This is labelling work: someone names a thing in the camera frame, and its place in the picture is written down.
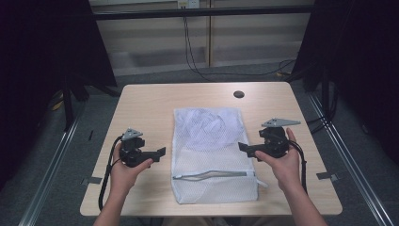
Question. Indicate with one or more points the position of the black metal stand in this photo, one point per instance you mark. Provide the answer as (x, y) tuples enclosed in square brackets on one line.
[(68, 106)]

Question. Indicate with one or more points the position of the dark curtain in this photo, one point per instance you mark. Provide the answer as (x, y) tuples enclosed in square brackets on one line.
[(37, 62), (360, 62)]

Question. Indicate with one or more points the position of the metal floor rail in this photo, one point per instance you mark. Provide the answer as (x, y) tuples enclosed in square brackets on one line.
[(50, 175), (348, 160)]

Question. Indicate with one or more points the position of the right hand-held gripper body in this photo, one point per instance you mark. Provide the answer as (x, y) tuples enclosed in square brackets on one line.
[(276, 141)]

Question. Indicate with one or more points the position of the person's left hand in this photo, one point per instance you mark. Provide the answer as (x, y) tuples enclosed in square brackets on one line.
[(122, 177)]

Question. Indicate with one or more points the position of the person's right hand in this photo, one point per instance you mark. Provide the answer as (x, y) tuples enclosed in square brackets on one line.
[(287, 169)]

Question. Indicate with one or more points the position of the black horizontal bar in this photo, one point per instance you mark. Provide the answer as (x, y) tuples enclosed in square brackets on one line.
[(194, 13)]

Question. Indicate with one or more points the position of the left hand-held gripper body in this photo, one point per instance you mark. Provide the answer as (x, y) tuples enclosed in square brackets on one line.
[(133, 150)]

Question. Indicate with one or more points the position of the white mesh laundry bag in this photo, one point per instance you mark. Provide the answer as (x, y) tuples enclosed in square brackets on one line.
[(213, 160)]

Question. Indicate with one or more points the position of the small black floor tape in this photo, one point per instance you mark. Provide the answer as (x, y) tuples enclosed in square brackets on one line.
[(90, 135)]

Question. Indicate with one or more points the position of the white wall socket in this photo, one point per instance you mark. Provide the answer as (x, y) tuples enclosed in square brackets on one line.
[(188, 3)]

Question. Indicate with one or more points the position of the white garment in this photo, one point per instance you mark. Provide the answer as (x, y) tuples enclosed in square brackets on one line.
[(207, 128)]

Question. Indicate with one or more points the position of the grey tape strip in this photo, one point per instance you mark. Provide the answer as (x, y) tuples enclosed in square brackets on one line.
[(93, 180), (326, 176)]

